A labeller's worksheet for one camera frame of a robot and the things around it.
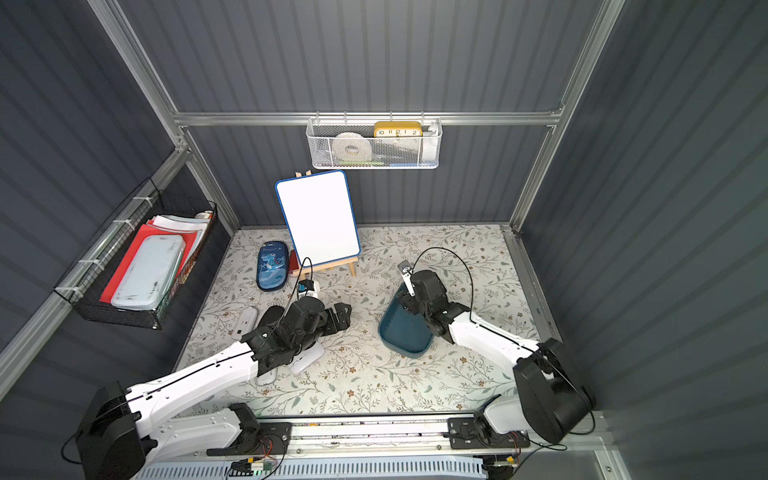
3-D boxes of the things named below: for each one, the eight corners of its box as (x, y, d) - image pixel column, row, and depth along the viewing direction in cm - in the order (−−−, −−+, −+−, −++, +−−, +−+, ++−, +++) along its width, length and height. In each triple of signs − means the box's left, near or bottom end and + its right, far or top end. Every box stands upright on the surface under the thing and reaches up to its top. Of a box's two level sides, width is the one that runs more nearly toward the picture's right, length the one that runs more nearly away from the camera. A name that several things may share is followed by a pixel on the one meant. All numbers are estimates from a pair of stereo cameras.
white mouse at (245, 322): (234, 338, 93) (231, 335, 91) (244, 311, 99) (241, 307, 97) (250, 338, 93) (247, 335, 91) (259, 311, 99) (256, 307, 97)
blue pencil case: (257, 294, 103) (254, 289, 100) (261, 249, 116) (258, 243, 114) (288, 289, 104) (285, 283, 102) (288, 245, 118) (286, 239, 115)
